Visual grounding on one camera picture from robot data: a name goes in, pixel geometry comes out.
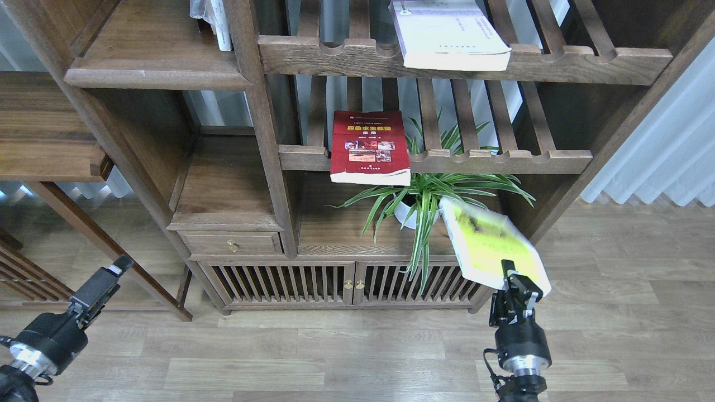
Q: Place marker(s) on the right slatted cabinet door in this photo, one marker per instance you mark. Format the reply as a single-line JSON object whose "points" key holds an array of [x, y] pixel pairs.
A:
{"points": [[383, 285]]}

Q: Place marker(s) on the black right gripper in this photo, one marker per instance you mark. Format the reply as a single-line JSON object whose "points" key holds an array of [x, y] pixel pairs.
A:
{"points": [[521, 343]]}

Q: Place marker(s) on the red cover book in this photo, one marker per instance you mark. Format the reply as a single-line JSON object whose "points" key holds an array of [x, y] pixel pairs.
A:
{"points": [[369, 148]]}

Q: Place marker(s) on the small wooden drawer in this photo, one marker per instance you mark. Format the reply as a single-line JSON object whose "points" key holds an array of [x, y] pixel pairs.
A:
{"points": [[232, 243]]}

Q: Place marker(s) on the yellow green cover book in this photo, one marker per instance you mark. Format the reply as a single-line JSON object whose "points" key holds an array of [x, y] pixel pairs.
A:
{"points": [[482, 239]]}

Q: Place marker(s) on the slatted cabinet door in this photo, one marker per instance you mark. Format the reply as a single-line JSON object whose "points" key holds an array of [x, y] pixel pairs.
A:
{"points": [[383, 285], [282, 285]]}

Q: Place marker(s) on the wooden side table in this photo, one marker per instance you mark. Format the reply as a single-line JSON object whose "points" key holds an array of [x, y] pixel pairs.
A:
{"points": [[44, 141]]}

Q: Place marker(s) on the white curtain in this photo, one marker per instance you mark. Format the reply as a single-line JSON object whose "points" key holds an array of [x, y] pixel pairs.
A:
{"points": [[671, 152]]}

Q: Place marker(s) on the left slatted cabinet door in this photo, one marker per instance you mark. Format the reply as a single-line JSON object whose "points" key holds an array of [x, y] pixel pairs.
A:
{"points": [[282, 285]]}

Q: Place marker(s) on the dark wooden bookshelf unit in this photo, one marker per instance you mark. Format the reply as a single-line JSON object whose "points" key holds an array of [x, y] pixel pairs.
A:
{"points": [[239, 141]]}

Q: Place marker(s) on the white rolled papers in plastic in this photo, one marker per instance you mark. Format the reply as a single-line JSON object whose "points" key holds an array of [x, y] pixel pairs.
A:
{"points": [[214, 13]]}

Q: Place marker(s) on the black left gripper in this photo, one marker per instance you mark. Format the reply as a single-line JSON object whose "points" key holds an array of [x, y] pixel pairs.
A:
{"points": [[52, 341]]}

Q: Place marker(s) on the green spider plant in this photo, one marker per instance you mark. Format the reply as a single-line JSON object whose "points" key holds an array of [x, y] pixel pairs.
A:
{"points": [[432, 187]]}

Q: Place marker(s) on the white purple cover book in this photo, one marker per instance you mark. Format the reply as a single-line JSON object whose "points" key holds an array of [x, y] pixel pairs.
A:
{"points": [[448, 35]]}

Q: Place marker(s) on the white plant pot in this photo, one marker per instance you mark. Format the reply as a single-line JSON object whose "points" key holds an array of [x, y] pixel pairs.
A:
{"points": [[402, 210]]}

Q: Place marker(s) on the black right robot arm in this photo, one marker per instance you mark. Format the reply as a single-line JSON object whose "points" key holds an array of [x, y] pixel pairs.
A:
{"points": [[516, 388]]}

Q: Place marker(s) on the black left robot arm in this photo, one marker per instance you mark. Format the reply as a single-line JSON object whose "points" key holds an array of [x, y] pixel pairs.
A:
{"points": [[16, 385]]}

